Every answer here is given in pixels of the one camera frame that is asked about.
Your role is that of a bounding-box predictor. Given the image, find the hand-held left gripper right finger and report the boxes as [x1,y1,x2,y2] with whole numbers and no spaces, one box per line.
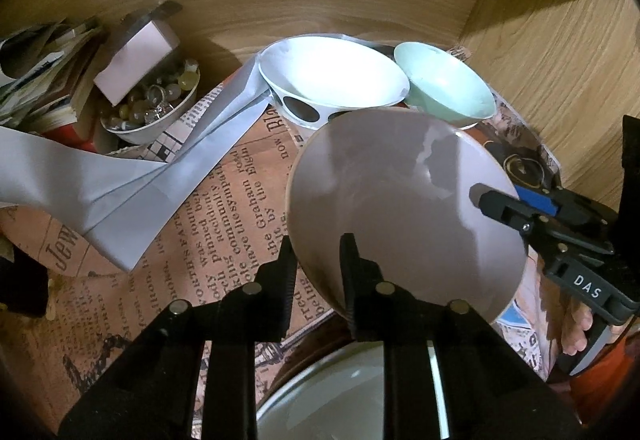
[339,232,583,440]

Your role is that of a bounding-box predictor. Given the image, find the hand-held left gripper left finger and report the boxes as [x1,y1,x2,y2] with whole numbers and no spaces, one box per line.
[59,235,302,440]

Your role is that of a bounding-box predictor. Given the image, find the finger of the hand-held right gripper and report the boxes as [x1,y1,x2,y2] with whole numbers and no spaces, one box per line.
[470,189,535,237]
[514,183,564,219]

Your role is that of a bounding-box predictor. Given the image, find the mauve bowl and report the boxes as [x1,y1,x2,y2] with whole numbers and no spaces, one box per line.
[284,107,529,327]

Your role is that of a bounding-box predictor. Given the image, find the light blue plate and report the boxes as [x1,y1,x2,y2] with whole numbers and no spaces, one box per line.
[256,342,452,440]

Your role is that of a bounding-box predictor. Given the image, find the person's right hand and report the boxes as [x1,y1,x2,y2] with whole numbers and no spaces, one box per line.
[561,304,597,357]

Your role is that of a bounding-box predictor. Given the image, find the newspaper print table mat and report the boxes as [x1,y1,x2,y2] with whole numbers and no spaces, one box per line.
[0,45,566,440]

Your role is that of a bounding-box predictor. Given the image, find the mint green bowl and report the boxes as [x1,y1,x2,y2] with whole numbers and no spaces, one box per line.
[393,42,498,130]

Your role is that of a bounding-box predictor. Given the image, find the folded grey paper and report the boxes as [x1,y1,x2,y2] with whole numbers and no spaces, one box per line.
[0,52,272,272]

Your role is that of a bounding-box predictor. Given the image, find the white bowl with black dots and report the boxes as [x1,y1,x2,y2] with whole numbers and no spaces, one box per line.
[258,35,411,129]

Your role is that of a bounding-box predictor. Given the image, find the small bowl of beads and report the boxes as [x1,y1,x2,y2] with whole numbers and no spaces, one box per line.
[99,59,202,147]

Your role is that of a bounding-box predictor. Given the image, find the small pink paper box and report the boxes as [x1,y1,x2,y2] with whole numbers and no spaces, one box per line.
[93,19,182,107]

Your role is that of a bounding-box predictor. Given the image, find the stack of papers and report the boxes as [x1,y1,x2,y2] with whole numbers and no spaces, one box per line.
[0,16,107,132]

